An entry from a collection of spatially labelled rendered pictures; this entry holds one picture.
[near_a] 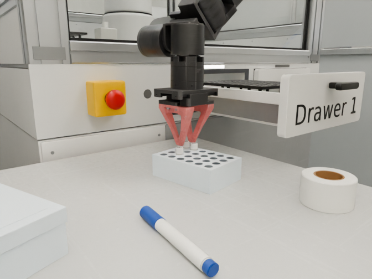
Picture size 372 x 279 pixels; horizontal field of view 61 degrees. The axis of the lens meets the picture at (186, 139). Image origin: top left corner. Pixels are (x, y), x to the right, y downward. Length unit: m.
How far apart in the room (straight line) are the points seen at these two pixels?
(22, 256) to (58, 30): 0.47
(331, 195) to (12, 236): 0.35
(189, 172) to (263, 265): 0.20
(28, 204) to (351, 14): 2.32
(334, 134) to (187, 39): 2.07
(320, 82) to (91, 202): 0.46
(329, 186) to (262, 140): 0.68
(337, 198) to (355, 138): 2.02
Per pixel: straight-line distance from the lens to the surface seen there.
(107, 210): 0.44
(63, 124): 0.69
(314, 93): 0.63
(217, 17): 0.58
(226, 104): 0.68
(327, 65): 2.51
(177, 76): 0.53
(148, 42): 0.58
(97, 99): 0.66
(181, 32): 0.53
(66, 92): 0.69
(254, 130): 1.05
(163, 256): 0.34
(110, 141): 0.74
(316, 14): 1.30
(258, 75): 1.01
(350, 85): 0.67
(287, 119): 0.57
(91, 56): 0.70
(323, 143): 2.56
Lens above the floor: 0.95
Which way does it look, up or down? 14 degrees down
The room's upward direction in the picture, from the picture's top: straight up
